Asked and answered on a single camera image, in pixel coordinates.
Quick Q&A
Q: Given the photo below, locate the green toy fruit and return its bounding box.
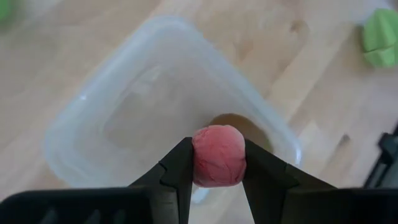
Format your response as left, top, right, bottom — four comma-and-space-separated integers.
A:
361, 8, 398, 69

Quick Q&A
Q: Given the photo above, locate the clear plastic tupperware container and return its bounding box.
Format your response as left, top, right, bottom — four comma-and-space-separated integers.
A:
43, 15, 303, 205

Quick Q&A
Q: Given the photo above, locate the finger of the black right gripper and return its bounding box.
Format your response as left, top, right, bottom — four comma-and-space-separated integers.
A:
363, 123, 398, 189

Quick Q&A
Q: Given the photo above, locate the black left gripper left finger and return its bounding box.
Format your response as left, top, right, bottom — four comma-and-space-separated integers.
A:
129, 136, 195, 224

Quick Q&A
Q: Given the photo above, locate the pink toy fruit ball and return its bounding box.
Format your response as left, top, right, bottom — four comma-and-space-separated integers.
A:
192, 124, 248, 189

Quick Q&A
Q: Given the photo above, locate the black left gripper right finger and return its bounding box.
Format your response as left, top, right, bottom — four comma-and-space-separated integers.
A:
242, 138, 338, 224

